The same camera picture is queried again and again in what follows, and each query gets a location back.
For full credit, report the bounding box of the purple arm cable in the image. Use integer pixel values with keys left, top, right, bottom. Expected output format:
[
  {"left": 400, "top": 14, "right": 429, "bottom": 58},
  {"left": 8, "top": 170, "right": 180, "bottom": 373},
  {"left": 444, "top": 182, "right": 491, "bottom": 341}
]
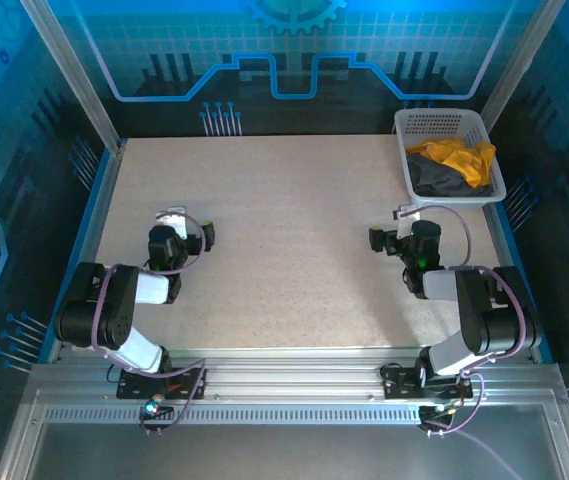
[
  {"left": 88, "top": 211, "right": 209, "bottom": 437},
  {"left": 406, "top": 204, "right": 530, "bottom": 476}
]

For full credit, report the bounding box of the yellow t-shirt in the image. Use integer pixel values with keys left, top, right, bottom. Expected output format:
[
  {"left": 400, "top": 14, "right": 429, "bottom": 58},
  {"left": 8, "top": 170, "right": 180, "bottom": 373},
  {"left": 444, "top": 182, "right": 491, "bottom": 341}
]
[{"left": 405, "top": 139, "right": 498, "bottom": 189}]

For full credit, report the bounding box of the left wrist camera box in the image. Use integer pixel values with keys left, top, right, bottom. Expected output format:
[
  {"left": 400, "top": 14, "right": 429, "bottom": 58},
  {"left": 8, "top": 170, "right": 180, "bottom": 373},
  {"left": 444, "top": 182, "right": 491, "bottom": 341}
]
[{"left": 155, "top": 204, "right": 189, "bottom": 241}]

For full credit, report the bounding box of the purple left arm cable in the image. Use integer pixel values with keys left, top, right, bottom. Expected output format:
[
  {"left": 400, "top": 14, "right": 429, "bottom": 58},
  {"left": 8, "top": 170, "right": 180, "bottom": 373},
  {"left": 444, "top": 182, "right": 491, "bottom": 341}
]
[{"left": 88, "top": 211, "right": 209, "bottom": 437}]

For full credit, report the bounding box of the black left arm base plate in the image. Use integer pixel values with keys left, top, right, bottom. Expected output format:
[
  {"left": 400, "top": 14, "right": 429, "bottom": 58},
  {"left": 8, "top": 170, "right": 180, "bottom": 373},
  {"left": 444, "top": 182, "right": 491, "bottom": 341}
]
[{"left": 115, "top": 366, "right": 208, "bottom": 401}]

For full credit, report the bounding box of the slotted grey cable duct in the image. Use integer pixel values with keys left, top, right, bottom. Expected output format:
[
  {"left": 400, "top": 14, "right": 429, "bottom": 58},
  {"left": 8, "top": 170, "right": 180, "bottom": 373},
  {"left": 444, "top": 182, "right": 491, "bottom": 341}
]
[{"left": 42, "top": 405, "right": 423, "bottom": 426}]

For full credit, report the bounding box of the small LED controller board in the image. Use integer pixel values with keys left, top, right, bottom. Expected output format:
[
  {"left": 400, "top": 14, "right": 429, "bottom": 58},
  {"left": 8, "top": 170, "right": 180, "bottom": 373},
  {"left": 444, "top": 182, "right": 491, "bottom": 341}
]
[
  {"left": 417, "top": 401, "right": 461, "bottom": 427},
  {"left": 140, "top": 397, "right": 176, "bottom": 422}
]

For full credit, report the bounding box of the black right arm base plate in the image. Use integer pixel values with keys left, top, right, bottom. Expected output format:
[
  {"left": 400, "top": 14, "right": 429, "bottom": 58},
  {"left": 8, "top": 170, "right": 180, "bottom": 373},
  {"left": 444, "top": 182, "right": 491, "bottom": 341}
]
[{"left": 380, "top": 363, "right": 475, "bottom": 401}]

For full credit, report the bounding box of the aluminium frame rail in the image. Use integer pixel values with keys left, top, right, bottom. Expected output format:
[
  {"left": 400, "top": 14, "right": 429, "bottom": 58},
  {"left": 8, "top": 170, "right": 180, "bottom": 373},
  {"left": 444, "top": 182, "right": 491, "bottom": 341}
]
[{"left": 0, "top": 347, "right": 569, "bottom": 480}]

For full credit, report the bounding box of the white perforated plastic basket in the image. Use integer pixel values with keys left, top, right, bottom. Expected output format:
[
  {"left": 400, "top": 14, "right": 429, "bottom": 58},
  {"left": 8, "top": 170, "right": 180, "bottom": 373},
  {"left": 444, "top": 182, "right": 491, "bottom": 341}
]
[{"left": 393, "top": 107, "right": 509, "bottom": 207}]

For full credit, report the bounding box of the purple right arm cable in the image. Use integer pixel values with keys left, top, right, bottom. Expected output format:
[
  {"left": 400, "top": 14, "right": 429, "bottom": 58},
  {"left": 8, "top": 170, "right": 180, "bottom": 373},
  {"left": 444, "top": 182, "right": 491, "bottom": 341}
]
[{"left": 406, "top": 204, "right": 530, "bottom": 476}]

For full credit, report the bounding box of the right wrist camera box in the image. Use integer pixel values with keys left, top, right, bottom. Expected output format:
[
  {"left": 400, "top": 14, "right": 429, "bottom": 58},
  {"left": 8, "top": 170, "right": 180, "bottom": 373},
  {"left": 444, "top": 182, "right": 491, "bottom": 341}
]
[{"left": 396, "top": 203, "right": 423, "bottom": 240}]

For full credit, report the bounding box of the dark grey t-shirt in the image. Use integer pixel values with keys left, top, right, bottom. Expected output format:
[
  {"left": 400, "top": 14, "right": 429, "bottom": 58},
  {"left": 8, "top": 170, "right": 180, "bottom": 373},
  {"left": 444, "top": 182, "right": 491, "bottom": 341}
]
[{"left": 406, "top": 151, "right": 494, "bottom": 198}]

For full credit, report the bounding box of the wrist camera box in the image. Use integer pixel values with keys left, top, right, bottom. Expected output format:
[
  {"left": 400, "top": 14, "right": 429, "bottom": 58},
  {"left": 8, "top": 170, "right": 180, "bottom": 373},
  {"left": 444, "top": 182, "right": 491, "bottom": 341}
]
[
  {"left": 155, "top": 204, "right": 189, "bottom": 241},
  {"left": 396, "top": 203, "right": 423, "bottom": 240}
]

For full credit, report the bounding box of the aluminium corner post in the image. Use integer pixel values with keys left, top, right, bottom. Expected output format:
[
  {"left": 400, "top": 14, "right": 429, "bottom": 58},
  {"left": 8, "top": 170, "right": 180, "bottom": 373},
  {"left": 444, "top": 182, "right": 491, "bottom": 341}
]
[
  {"left": 19, "top": 0, "right": 128, "bottom": 154},
  {"left": 478, "top": 0, "right": 568, "bottom": 133}
]

